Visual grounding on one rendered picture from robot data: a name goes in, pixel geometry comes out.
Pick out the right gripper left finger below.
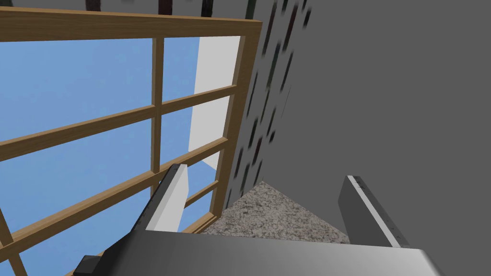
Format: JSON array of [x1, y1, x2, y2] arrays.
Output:
[[131, 163, 190, 233]]

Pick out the wooden framed window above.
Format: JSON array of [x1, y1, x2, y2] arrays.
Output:
[[0, 7, 263, 276]]

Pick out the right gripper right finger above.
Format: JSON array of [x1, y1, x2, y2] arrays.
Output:
[[338, 175, 410, 248]]

